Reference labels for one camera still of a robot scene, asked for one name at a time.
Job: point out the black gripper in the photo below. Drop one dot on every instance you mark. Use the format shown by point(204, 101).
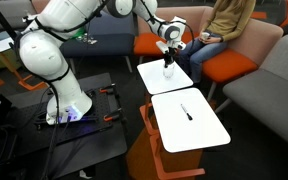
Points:
point(169, 48)

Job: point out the clear glass cup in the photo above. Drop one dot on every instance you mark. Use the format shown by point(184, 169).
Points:
point(168, 71)

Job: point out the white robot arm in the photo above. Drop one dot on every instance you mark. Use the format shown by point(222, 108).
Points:
point(85, 28)

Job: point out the far white side table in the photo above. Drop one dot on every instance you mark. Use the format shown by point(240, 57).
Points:
point(158, 79)

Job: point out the white side table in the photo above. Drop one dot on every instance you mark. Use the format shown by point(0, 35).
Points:
point(179, 134)
point(158, 79)

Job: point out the orange cushioned bench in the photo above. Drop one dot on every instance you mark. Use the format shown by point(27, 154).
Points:
point(241, 55)

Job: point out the black and silver pen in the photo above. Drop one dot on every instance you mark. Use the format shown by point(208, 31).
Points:
point(186, 112)

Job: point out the dark blue bench seat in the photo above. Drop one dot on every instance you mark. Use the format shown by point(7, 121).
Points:
point(113, 37)

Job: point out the near white side table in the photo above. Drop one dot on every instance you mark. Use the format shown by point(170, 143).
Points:
point(179, 134)

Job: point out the orange black clamp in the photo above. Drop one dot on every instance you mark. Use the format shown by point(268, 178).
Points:
point(112, 115)
point(107, 89)

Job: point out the person in mustard sweater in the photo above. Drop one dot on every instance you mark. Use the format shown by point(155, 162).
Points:
point(226, 22)

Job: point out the grey corner sofa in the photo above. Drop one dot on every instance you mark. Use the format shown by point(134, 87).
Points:
point(264, 92)

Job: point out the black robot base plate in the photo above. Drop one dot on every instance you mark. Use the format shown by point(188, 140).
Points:
point(33, 114)

